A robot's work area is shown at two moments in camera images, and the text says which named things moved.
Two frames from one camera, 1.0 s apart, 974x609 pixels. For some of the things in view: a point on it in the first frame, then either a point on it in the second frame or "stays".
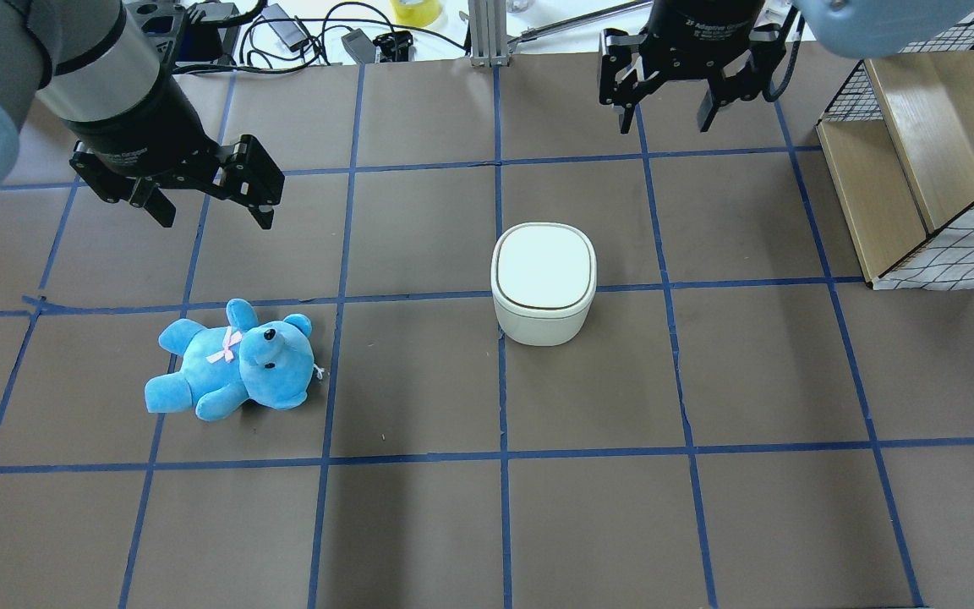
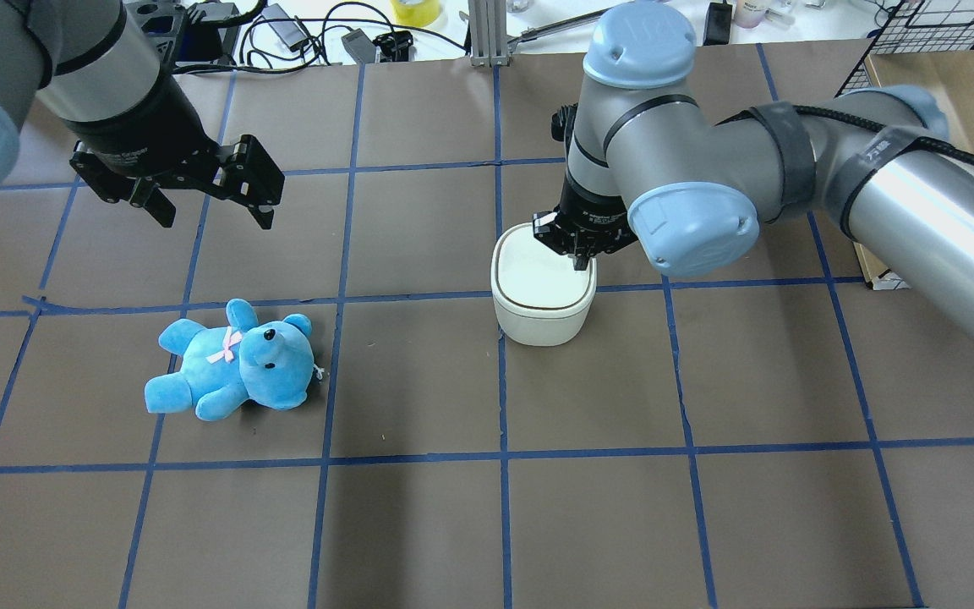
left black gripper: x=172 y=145 stays
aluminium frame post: x=489 y=28 stays
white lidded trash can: x=544 y=281 stays
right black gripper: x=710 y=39 -> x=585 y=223
